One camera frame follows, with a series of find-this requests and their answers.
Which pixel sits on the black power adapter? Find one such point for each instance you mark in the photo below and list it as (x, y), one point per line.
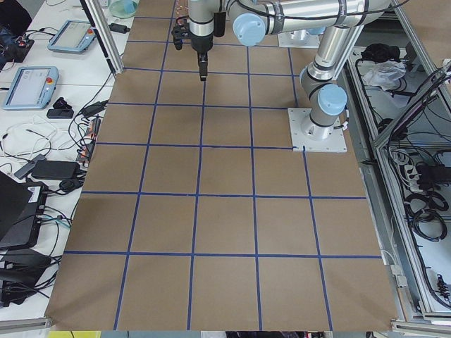
(55, 170)

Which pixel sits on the green bowl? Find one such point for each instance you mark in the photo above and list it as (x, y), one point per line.
(123, 8)

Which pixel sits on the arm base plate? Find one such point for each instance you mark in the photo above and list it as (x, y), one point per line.
(309, 137)
(298, 39)

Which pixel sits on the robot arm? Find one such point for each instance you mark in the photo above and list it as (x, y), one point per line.
(336, 21)

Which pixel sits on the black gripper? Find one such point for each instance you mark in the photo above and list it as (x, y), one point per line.
(200, 43)

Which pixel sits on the black laptop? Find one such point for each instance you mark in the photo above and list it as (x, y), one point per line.
(21, 206)

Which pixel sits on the teach pendant far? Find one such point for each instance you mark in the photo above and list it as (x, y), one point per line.
(74, 37)

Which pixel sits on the teach pendant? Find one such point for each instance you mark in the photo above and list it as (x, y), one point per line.
(32, 88)
(74, 37)

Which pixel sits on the aluminium frame post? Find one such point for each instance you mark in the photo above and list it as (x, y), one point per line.
(101, 29)

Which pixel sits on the teach pendant near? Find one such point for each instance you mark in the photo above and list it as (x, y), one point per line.
(32, 88)

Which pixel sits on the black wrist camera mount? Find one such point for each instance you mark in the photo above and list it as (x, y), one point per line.
(180, 32)

